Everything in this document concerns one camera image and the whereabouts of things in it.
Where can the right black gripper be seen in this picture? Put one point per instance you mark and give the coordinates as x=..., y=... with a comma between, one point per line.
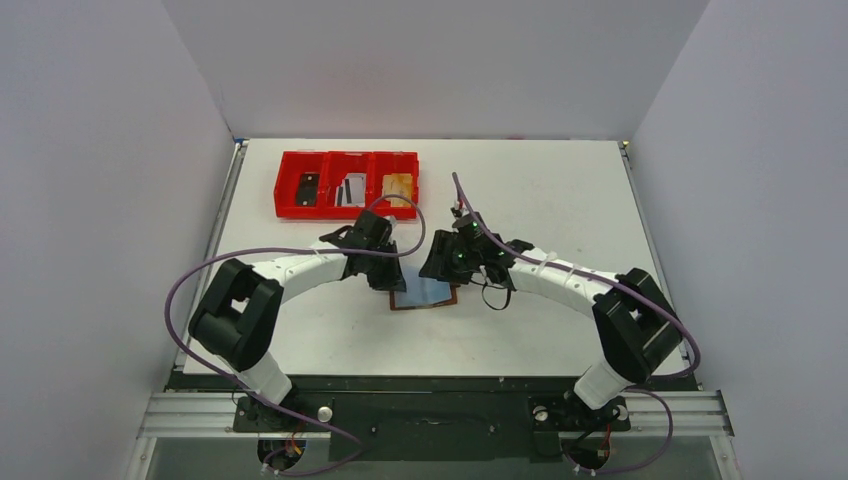
x=437, y=263

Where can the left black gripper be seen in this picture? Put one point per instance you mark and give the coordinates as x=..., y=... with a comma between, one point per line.
x=393, y=280

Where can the brown leather card holder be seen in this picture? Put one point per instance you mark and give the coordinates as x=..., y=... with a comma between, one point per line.
x=422, y=293

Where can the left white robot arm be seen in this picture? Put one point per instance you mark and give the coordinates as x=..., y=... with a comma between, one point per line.
x=237, y=315

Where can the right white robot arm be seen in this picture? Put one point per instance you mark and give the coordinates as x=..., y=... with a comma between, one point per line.
x=635, y=323

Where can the yellow card holder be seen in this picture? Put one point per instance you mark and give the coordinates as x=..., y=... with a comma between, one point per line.
x=398, y=184

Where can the white cards in bin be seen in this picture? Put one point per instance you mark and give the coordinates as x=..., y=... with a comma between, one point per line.
x=351, y=192

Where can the black card holder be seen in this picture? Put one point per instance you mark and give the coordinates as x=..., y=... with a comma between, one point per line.
x=306, y=193

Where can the red right bin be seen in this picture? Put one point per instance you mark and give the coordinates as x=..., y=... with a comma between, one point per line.
x=385, y=162

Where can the red bin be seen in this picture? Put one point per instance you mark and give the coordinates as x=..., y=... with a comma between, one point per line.
x=292, y=165
x=340, y=164
x=385, y=162

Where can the red middle bin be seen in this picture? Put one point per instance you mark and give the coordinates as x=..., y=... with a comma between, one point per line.
x=340, y=164

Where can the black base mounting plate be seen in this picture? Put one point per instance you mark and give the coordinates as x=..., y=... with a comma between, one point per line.
x=541, y=425

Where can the red left bin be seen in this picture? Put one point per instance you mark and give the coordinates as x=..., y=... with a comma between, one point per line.
x=292, y=165

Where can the aluminium frame rail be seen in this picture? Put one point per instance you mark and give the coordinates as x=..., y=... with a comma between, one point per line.
x=213, y=415

